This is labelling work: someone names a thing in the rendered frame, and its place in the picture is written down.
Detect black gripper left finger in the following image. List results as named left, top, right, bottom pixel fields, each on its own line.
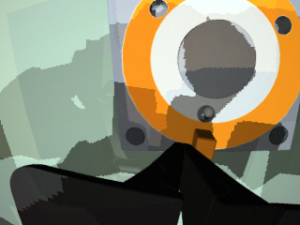
left=10, top=142, right=184, bottom=225

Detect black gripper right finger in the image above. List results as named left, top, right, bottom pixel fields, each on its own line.
left=179, top=143, right=300, bottom=225

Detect orange round plate with holes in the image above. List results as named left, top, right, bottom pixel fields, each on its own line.
left=121, top=0, right=300, bottom=160

